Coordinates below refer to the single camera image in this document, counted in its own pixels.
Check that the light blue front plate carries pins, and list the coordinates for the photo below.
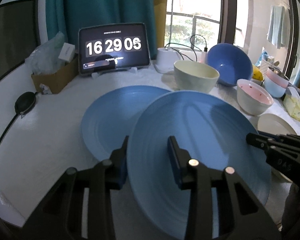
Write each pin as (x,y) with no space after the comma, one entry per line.
(212,132)

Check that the yellow tissue pack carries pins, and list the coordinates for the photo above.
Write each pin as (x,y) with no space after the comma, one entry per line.
(291,103)

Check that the white storage basket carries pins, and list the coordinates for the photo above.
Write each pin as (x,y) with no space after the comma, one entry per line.
(266,64)

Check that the dark blue large bowl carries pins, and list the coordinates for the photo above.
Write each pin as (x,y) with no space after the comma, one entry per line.
(231,62)

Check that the white desk lamp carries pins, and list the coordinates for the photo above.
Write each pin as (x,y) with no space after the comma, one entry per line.
(167,55)

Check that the pink strawberry bowl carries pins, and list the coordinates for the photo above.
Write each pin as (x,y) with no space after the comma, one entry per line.
(252,98)

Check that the beige plate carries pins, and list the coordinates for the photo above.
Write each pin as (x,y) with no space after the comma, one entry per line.
(274,124)

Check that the tablet showing clock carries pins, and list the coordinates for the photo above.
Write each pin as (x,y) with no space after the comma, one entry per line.
(111,47)

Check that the cardboard box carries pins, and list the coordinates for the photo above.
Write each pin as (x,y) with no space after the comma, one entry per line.
(55,83)

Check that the cream green bowl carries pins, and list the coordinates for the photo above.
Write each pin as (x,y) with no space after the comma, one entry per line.
(190,75)

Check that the black round pouch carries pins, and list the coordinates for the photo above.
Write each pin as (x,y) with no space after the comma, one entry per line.
(25,103)

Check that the dark window frame post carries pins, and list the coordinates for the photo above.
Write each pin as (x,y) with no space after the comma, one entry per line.
(228,17)

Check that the small white box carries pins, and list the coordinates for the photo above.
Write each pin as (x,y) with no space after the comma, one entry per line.
(67,52)

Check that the person right hand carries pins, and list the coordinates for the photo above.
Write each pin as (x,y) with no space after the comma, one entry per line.
(291,215)

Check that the light blue steel bowl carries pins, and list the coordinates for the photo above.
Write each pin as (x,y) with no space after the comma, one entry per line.
(275,90)

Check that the clear plastic bag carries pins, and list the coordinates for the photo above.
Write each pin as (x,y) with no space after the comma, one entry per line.
(44,60)

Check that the light blue plate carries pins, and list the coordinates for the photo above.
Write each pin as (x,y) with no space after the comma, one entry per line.
(212,132)
(111,117)

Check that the white lace tablecloth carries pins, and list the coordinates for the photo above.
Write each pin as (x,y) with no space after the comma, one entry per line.
(36,149)

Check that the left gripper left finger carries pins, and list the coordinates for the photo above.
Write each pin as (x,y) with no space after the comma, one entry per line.
(59,213)

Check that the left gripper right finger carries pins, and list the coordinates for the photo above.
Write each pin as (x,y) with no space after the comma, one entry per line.
(240,213)

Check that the hanging light shirt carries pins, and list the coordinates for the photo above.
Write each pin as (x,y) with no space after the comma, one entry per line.
(279,27)

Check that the yellow wet wipes pack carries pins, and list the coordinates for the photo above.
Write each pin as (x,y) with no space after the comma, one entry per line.
(257,75)

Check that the pink steel bowl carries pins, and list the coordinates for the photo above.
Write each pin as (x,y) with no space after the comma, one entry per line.
(275,75)

